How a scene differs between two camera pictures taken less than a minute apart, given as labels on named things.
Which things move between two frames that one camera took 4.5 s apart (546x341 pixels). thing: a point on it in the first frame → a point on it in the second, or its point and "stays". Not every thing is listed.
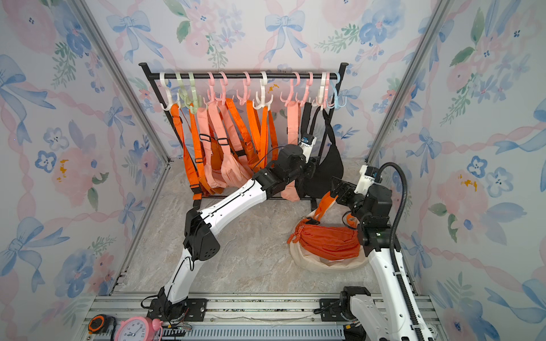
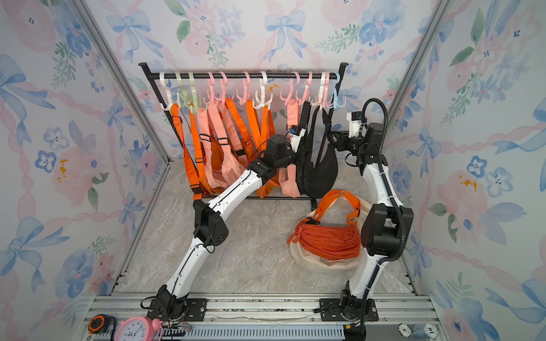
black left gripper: [311, 167] → [298, 157]
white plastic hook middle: [263, 102] stays
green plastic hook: [195, 102] stays
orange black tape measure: [101, 323] stays
